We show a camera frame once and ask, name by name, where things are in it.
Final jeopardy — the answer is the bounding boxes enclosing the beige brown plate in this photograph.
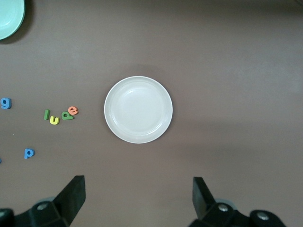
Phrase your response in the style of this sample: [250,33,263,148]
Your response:
[104,76,173,144]

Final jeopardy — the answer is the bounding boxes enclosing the blue letter g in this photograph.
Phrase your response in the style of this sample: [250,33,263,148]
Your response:
[0,97,12,110]

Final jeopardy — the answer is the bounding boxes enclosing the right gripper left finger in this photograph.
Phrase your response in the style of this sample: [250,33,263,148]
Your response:
[14,175,86,227]

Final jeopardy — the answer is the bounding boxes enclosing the pale green plate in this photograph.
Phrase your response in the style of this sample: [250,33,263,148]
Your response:
[0,0,26,40]

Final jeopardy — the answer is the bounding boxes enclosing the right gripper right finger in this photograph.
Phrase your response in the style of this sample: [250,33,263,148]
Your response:
[189,176,285,227]

